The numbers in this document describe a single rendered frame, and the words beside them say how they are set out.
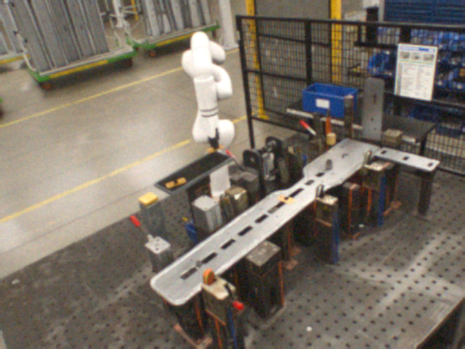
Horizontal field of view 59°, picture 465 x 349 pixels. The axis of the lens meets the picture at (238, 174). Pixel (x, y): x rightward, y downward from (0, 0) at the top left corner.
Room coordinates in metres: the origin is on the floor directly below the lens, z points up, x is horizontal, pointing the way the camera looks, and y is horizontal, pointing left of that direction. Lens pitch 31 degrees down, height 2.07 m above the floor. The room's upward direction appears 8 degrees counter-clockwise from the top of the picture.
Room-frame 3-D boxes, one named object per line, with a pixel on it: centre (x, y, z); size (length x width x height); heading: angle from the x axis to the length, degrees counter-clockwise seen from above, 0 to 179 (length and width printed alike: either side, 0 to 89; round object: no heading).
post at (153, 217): (1.45, 0.39, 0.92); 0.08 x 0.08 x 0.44; 41
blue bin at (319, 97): (2.40, -0.63, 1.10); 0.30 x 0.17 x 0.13; 44
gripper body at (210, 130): (1.70, 0.09, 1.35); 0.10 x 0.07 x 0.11; 26
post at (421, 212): (1.65, -0.92, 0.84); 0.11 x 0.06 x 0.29; 41
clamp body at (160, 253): (1.26, 0.35, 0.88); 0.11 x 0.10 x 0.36; 41
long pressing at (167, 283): (1.50, -0.19, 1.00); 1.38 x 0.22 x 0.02; 131
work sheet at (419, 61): (2.12, -1.03, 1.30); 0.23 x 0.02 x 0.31; 41
